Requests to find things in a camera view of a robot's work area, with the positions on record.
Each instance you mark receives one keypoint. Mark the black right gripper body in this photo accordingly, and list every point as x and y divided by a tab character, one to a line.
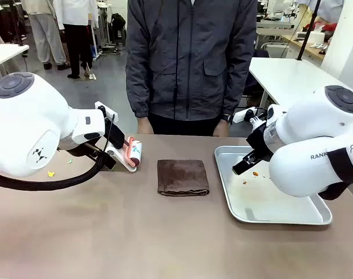
260	142

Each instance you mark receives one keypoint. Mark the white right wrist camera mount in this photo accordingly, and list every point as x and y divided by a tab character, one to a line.
240	115

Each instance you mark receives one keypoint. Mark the red cloth item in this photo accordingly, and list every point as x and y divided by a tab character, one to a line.
329	27

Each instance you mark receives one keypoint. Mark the brown cloth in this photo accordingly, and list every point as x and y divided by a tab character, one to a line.
182	177

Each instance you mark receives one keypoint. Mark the small white background table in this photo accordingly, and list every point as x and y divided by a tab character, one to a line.
5	53

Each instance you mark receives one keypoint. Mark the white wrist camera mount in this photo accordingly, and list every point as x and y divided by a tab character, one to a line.
104	109
240	115

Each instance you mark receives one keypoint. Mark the wooden workbench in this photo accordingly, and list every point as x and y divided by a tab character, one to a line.
307	48

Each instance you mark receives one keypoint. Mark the black pole with long stem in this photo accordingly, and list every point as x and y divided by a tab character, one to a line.
308	29

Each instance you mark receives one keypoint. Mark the black stool with bag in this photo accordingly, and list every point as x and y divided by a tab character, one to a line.
118	26

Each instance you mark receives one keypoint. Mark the large white background table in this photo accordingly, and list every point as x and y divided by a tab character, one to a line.
292	78

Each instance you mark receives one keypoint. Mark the person's right forearm grey sleeve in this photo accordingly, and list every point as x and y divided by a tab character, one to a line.
137	87

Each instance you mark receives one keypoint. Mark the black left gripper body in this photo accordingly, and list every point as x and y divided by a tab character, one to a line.
116	136

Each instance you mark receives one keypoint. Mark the pink white lint roller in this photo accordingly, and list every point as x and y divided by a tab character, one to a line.
136	151

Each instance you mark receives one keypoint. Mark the black wrist watch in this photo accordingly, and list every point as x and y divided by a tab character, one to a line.
227	118

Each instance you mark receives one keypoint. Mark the white folded stand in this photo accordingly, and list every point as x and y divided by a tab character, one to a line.
118	152

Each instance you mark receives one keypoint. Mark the blue plastic bag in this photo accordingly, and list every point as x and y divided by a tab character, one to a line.
93	53

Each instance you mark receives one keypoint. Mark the person in white shirt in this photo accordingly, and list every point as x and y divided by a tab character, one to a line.
77	35

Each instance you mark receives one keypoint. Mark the person's right hand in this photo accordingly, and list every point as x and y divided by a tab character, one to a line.
144	126

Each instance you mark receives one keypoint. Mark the person in grey jacket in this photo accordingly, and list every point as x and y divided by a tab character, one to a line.
191	58

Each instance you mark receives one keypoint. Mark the person in beige trousers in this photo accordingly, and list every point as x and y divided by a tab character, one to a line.
46	37

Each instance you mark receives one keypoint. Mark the silver metal tray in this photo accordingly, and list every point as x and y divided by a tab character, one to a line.
252	203

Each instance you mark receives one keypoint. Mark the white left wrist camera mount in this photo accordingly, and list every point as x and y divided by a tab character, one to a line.
104	109

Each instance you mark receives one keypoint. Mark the black pole with clamp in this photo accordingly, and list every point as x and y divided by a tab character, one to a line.
18	26

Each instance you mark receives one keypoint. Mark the white paper roll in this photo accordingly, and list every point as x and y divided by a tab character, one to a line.
317	37

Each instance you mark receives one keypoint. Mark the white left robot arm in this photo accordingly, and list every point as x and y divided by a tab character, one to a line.
34	116

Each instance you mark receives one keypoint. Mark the yellow paper scrap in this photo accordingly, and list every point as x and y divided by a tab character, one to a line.
51	173

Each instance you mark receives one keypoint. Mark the person's left hand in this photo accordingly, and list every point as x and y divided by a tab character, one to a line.
221	128

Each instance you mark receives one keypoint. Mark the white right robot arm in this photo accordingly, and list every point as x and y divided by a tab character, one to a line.
304	130

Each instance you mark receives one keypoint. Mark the person's left forearm grey sleeve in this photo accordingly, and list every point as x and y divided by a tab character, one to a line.
240	87

